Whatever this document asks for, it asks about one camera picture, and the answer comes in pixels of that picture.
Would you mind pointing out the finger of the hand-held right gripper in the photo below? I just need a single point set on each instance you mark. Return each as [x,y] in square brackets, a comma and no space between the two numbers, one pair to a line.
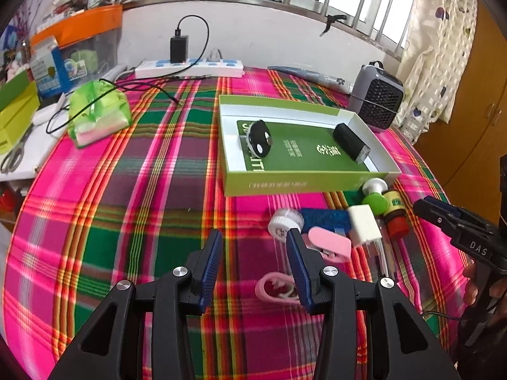
[429,213]
[439,203]

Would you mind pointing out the black hook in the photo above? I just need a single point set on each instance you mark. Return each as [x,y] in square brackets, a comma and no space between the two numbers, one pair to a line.
[334,18]

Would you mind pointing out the dark green carton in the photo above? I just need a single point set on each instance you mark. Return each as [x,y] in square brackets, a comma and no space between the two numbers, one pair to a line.
[14,89]

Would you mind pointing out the blue carton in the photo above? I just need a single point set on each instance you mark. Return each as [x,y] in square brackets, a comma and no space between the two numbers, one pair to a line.
[51,75]

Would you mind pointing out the yellow-green carton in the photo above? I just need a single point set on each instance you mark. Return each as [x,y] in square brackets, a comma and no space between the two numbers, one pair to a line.
[18,122]

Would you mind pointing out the white charger adapter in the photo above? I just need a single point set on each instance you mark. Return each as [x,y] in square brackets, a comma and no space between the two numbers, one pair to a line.
[364,223]

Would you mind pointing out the white power strip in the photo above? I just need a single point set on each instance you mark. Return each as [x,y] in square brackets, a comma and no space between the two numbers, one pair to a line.
[222,70]

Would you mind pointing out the green cardboard box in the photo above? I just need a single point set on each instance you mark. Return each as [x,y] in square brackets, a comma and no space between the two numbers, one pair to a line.
[309,184]

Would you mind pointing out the cream patterned curtain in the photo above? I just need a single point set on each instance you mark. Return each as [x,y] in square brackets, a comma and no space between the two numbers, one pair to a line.
[435,47]

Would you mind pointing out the orange-lidded plastic container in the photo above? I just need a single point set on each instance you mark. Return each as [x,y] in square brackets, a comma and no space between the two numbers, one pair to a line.
[79,23]

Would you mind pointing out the black plug adapter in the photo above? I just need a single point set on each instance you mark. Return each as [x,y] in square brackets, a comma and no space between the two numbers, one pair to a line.
[179,49]

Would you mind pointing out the black rectangular light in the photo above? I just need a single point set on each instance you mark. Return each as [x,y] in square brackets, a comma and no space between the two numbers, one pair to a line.
[348,140]

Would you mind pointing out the red-capped small bottle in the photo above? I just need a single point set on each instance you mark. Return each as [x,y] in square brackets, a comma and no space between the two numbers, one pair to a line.
[396,215]

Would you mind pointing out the green tissue pack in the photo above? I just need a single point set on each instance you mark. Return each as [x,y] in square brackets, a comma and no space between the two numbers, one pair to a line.
[99,114]

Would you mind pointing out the pink tape dispenser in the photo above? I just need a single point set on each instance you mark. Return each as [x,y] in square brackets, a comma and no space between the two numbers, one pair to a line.
[330,245]

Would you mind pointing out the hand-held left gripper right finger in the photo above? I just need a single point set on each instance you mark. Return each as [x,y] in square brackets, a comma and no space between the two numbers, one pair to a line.
[297,263]

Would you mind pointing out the clear lighter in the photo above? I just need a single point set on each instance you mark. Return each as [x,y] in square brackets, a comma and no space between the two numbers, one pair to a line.
[383,259]

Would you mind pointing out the scissors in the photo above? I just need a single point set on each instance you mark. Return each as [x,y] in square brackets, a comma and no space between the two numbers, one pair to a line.
[12,159]

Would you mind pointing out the white oblong device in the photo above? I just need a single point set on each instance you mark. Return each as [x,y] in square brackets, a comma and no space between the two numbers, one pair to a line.
[47,113]

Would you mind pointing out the grey portable heater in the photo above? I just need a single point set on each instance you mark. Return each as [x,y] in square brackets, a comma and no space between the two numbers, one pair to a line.
[376,99]

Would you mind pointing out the blue usb drive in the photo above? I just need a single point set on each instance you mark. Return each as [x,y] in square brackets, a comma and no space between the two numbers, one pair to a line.
[326,219]

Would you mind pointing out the plaid tablecloth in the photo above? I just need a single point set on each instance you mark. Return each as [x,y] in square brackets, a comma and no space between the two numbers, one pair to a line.
[158,206]

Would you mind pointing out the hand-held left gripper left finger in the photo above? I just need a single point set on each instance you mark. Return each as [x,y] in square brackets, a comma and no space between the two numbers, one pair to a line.
[212,261]

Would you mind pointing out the folded floral umbrella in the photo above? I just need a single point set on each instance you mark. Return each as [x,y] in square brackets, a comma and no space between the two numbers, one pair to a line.
[313,76]

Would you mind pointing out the wooden wardrobe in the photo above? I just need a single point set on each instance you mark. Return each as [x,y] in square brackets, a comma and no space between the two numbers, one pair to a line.
[475,126]

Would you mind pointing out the person's right hand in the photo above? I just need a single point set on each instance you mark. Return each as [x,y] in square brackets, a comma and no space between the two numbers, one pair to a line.
[471,285]

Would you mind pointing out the black round device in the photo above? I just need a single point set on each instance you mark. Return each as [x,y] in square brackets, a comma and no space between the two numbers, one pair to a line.
[259,138]

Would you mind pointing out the white round tape roll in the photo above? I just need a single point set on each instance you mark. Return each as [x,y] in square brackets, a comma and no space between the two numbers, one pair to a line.
[282,223]

